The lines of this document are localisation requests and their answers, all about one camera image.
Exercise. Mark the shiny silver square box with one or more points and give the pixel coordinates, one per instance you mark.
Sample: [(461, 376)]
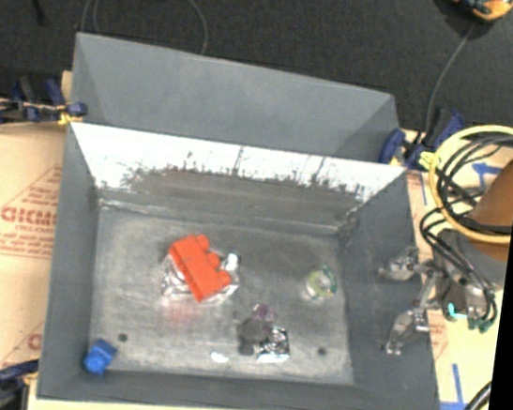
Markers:
[(275, 345)]

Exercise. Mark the small white scrap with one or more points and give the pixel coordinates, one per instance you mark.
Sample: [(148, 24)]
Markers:
[(219, 358)]

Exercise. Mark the dark grey purple toy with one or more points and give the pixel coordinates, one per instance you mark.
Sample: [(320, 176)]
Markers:
[(252, 330)]

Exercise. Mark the orange-red toy brick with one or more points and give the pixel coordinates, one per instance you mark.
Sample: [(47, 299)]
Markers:
[(198, 267)]

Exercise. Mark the blue toy brick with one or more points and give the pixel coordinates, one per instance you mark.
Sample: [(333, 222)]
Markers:
[(98, 357)]

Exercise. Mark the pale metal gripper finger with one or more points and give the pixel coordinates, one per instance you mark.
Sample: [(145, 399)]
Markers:
[(405, 329), (399, 267)]

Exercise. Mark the brown cardboard board red print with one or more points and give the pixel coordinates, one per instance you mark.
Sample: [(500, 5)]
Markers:
[(13, 184)]

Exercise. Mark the clear plastic packet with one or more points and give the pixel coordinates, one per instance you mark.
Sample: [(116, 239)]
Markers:
[(225, 290)]

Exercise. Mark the grey metal bin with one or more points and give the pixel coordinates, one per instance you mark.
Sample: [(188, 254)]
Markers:
[(232, 110)]

